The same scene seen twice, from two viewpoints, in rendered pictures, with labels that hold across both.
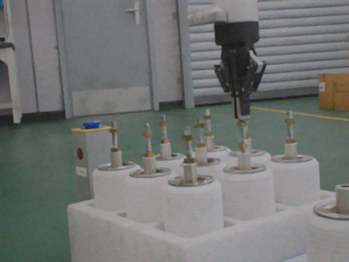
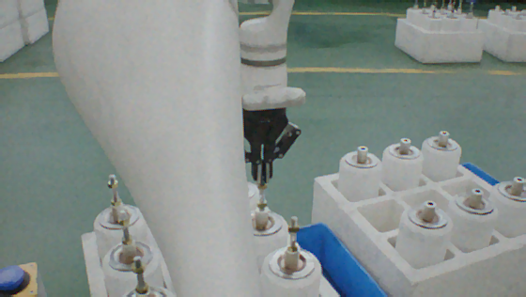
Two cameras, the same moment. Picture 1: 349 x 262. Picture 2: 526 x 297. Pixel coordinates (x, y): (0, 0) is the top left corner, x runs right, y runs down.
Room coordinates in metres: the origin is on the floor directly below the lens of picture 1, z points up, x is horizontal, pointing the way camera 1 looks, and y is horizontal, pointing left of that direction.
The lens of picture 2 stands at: (0.80, 0.55, 0.75)
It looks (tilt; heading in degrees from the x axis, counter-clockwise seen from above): 27 degrees down; 283
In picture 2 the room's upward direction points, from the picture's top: straight up
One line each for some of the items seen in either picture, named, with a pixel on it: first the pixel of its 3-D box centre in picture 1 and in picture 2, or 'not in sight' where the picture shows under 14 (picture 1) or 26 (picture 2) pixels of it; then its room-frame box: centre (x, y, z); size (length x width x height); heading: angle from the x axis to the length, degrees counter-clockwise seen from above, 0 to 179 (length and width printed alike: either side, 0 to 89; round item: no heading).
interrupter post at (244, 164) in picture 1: (244, 162); (261, 217); (0.94, -0.11, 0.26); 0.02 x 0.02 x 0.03
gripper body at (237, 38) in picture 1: (237, 48); (262, 116); (0.94, -0.11, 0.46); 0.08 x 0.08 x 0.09
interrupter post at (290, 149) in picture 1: (290, 151); not in sight; (1.01, -0.20, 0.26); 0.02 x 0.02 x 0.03
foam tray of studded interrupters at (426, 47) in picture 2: not in sight; (438, 39); (0.31, -2.37, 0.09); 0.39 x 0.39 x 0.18; 21
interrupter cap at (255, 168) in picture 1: (244, 169); (261, 223); (0.94, -0.11, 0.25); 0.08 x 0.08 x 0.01
